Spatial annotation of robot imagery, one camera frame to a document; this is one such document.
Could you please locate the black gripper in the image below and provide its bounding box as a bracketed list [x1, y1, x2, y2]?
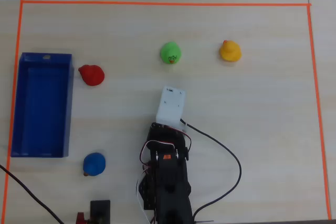
[147, 122, 192, 162]

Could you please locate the blue rubber duck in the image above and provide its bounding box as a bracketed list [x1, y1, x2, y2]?
[83, 152, 107, 177]

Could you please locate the green rubber duck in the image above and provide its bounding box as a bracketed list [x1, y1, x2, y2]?
[160, 41, 182, 65]

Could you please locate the red rubber duck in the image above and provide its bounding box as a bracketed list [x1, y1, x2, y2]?
[78, 64, 106, 87]

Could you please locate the yellow rubber duck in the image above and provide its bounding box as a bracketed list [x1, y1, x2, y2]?
[219, 40, 242, 63]

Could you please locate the blue plastic box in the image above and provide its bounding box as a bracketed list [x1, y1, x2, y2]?
[10, 52, 75, 158]

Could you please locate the black clamp block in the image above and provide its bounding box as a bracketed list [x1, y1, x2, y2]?
[90, 200, 111, 224]

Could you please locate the orange tape strip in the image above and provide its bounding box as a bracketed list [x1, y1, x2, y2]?
[1, 0, 24, 224]
[306, 4, 332, 220]
[20, 0, 312, 7]

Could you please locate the red and white servo wire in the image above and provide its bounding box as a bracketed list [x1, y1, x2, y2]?
[139, 132, 192, 173]

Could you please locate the white camera housing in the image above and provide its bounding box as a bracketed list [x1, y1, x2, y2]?
[155, 86, 188, 134]

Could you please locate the white wire bundle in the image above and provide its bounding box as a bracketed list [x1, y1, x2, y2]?
[135, 170, 156, 224]

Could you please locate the black camera cable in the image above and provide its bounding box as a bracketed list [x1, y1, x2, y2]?
[183, 123, 242, 221]

